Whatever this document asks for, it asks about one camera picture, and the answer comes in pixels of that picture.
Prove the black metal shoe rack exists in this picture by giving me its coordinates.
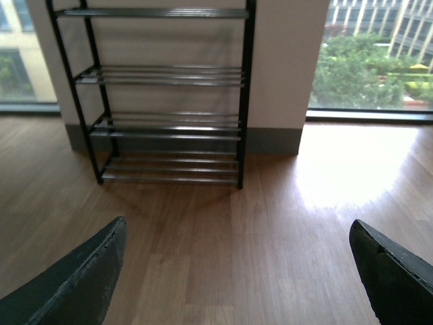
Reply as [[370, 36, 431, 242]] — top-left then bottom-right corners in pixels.
[[45, 1, 256, 188]]

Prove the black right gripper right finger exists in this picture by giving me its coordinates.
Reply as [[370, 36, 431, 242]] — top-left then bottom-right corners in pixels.
[[349, 219, 432, 324]]

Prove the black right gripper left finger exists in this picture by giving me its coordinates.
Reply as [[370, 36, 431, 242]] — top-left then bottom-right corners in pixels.
[[1, 216, 127, 324]]

